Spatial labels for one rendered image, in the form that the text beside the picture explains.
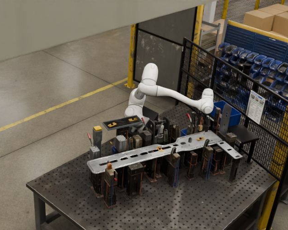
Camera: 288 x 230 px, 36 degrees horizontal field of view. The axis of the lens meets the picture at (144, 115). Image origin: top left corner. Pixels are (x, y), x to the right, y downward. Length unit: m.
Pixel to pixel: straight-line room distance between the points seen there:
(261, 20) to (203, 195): 4.81
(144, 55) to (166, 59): 0.45
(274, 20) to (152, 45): 2.76
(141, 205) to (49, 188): 0.85
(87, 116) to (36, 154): 1.17
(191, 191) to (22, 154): 2.48
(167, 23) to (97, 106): 1.65
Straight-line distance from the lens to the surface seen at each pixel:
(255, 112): 4.47
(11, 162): 5.65
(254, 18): 8.38
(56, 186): 4.12
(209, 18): 8.54
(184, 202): 4.01
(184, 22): 6.35
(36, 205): 4.30
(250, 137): 4.47
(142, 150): 4.07
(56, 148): 5.84
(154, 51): 6.84
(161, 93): 4.06
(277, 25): 8.64
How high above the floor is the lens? 3.32
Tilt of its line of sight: 30 degrees down
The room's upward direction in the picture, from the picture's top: 5 degrees clockwise
